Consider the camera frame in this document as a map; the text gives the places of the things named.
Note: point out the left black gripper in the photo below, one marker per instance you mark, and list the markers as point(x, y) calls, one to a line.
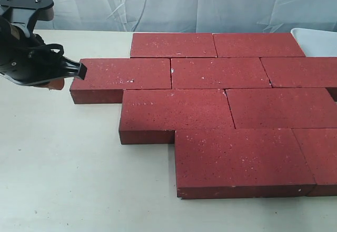
point(32, 62)

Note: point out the red brick top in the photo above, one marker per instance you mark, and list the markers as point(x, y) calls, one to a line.
point(107, 79)

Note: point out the red brick front large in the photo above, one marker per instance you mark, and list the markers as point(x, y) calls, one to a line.
point(240, 163)

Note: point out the red brick lower right row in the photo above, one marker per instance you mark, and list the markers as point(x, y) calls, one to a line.
point(293, 108)

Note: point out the grey fabric backdrop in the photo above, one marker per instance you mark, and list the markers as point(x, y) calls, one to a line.
point(211, 16)

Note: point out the white plastic tray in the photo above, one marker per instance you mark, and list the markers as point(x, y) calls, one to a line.
point(316, 43)

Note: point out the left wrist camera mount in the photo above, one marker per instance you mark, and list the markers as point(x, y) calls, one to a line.
point(25, 13)

